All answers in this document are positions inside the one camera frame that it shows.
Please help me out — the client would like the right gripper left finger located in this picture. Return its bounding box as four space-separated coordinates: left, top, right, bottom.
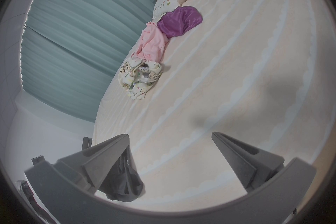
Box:
56 134 132 195

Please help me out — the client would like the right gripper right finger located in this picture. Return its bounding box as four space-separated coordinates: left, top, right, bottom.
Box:
211 132 285 190

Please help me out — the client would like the black T-shirt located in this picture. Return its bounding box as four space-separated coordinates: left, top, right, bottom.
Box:
98 143 145 202

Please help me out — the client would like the bed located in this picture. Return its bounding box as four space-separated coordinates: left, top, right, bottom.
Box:
93 0 336 213

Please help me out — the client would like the white printed garment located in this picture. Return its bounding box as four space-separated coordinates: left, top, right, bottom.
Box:
118 58 163 101

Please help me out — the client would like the blue-green curtain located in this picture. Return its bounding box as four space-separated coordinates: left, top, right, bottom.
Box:
24 0 160 66
20 26 126 124

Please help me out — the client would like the pink garment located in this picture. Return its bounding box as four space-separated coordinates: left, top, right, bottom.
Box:
131 21 170 63

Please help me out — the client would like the purple garment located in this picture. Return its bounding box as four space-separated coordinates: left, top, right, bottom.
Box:
157 6 203 38

